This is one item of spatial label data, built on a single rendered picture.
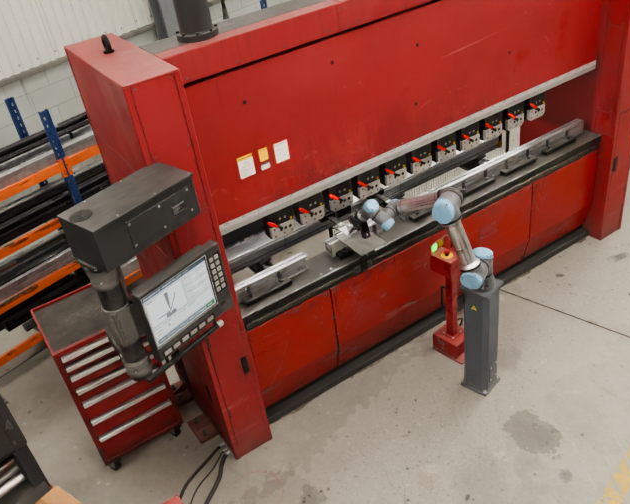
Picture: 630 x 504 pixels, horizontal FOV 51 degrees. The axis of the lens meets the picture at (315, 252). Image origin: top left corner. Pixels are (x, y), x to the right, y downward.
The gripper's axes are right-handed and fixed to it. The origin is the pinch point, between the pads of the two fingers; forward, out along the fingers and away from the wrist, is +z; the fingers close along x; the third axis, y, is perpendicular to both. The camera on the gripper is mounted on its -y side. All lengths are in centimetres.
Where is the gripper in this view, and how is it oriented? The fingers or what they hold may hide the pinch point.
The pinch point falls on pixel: (354, 232)
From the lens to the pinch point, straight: 392.0
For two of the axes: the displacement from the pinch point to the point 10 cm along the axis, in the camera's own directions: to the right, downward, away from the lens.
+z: -2.6, 3.5, 9.0
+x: -8.3, 4.0, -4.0
